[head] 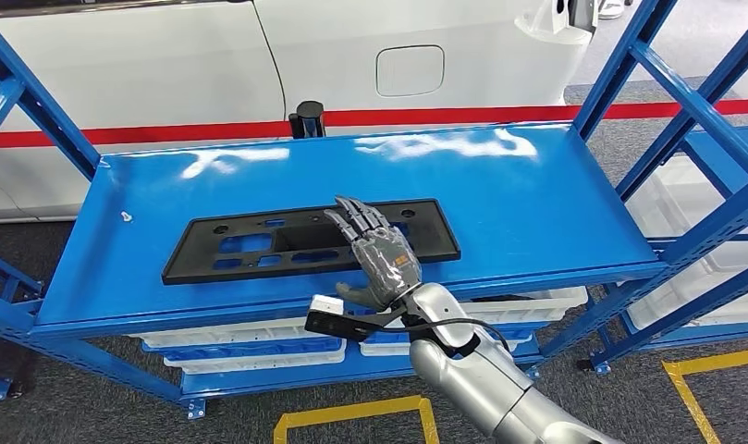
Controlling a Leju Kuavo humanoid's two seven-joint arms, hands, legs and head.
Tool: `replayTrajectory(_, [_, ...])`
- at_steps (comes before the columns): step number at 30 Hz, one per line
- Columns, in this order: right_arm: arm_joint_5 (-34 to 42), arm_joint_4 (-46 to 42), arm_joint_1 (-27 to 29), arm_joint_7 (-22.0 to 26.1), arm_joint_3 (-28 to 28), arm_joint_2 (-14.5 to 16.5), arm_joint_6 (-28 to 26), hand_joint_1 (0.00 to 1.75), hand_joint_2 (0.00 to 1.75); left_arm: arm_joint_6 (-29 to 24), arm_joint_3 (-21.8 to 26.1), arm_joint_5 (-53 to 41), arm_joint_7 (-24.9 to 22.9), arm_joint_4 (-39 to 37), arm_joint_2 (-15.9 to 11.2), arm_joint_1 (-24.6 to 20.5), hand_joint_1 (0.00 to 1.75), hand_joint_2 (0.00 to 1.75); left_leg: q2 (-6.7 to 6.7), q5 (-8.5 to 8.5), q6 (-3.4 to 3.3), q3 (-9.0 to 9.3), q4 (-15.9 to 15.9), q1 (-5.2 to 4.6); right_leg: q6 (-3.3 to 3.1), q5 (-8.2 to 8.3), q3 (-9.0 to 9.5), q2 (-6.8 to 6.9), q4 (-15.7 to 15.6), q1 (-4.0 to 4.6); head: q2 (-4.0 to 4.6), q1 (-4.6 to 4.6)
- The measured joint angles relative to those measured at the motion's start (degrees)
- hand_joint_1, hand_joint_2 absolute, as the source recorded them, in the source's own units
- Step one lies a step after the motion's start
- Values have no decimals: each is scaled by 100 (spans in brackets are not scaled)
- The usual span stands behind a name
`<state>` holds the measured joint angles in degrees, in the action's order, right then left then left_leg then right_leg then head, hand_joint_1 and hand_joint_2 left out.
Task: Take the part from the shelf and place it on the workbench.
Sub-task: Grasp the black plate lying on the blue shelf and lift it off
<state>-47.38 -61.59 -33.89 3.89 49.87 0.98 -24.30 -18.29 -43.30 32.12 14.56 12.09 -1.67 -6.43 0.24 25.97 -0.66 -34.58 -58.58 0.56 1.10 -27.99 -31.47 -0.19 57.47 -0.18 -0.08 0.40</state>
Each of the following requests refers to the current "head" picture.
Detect yellow floor tape outline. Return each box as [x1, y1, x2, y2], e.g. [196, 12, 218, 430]
[661, 346, 748, 444]

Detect white car body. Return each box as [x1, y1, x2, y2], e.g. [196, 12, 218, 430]
[0, 0, 595, 225]

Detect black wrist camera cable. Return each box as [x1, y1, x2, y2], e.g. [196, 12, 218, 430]
[373, 302, 510, 353]

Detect white translucent plastic crate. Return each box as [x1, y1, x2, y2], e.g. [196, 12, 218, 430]
[621, 155, 748, 332]

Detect blue plastic crate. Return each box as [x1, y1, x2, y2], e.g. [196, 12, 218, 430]
[141, 333, 349, 364]
[358, 323, 537, 348]

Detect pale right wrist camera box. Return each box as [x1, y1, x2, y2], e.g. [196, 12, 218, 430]
[304, 293, 405, 342]

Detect white rounded machine housing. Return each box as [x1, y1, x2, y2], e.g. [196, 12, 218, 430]
[512, 0, 596, 49]

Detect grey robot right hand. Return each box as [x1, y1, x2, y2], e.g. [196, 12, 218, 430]
[323, 195, 423, 313]

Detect black plastic panel part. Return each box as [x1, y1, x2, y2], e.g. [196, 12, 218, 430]
[161, 198, 462, 286]

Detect black barrier stanchion post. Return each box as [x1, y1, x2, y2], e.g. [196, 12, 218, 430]
[288, 100, 327, 141]

